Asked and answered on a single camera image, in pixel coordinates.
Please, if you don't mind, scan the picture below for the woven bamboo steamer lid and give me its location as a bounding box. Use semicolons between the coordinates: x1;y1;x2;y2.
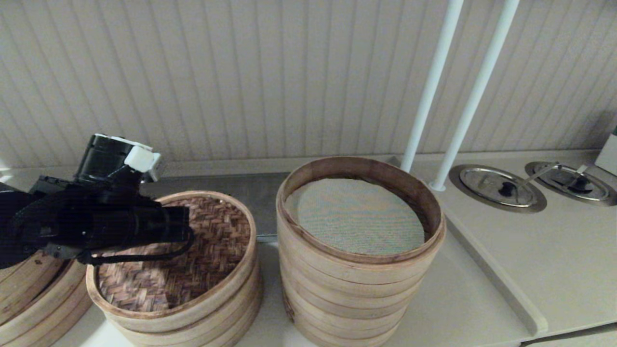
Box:
86;190;257;333

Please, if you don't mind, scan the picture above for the short bamboo steamer stack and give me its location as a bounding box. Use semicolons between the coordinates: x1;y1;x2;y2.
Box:
108;260;264;347

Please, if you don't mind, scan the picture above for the wide shallow bamboo steamer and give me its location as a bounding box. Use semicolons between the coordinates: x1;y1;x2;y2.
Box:
0;260;93;347

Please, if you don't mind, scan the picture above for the bamboo steamer with heart marks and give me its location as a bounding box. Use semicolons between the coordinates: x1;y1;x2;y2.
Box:
0;251;73;328

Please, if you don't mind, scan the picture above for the tall bamboo steamer stack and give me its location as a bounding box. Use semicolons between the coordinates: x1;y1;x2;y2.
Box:
276;157;446;347

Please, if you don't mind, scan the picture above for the round steel lid left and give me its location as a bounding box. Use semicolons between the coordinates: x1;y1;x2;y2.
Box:
449;165;547;214

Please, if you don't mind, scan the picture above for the round steel lid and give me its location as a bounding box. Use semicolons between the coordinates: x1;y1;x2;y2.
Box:
449;165;547;214
524;161;617;208

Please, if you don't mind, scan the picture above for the steel pot lid black knob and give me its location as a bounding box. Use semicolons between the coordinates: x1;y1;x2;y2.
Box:
459;168;538;208
534;165;610;202

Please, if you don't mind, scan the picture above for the round steel lid right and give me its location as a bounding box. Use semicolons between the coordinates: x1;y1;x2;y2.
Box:
524;161;617;208

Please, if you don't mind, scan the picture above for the steel plate with flower holes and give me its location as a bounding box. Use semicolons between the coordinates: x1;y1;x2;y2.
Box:
140;173;290;242

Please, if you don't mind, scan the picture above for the white metal pole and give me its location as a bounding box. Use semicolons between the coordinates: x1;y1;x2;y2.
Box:
429;0;520;192
400;0;464;174

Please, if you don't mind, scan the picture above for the white box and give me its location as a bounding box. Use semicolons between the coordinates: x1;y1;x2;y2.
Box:
594;126;617;176

